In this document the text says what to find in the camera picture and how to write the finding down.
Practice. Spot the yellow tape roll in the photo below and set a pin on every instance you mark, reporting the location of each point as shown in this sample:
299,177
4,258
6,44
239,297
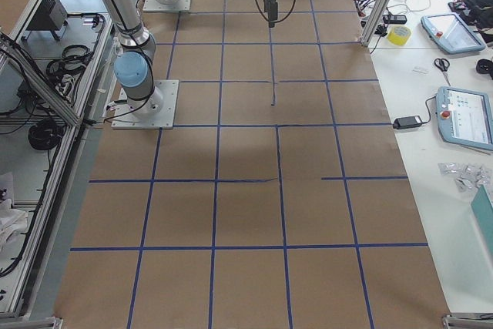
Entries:
399,35

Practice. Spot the teach pendant far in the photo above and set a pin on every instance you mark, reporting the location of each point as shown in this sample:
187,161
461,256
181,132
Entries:
451,34

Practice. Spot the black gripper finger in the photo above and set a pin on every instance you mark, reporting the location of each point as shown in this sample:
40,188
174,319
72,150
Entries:
271,9

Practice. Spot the teach pendant near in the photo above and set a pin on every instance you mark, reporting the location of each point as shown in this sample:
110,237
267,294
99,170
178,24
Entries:
464,117

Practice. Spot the black scissors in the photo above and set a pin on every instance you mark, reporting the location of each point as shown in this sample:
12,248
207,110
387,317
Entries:
443,65

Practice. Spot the black power adapter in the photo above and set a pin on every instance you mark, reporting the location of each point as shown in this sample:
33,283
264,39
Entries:
407,122

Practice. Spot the teach pendant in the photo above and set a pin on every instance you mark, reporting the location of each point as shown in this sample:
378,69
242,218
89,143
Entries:
451,34
464,117

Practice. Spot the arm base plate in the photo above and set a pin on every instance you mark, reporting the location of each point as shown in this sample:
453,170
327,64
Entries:
158,112
173,6

